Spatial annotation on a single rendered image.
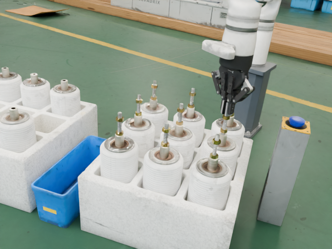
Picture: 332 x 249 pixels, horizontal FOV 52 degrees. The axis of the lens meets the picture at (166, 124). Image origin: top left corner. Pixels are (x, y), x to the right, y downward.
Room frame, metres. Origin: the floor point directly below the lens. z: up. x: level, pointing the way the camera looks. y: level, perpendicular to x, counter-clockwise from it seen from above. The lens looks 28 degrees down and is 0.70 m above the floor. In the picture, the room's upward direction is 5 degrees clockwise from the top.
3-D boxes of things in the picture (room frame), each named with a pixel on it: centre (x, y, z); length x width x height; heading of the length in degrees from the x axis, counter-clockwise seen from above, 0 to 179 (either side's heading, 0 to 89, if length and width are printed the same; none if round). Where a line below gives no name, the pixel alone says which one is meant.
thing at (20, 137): (0.80, 0.41, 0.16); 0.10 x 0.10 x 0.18
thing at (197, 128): (0.91, -0.07, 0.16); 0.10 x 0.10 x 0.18
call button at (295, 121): (0.78, -0.33, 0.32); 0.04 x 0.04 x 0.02
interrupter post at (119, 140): (0.71, 0.11, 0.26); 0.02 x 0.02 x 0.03
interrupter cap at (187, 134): (0.79, -0.04, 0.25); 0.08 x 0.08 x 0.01
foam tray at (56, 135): (0.95, 0.49, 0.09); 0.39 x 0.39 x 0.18; 73
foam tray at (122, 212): (0.79, -0.04, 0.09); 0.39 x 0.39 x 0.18; 73
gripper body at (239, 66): (0.76, -0.15, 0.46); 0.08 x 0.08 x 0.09
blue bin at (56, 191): (0.81, 0.25, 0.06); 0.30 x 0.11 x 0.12; 162
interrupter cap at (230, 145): (0.76, -0.15, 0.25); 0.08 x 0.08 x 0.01
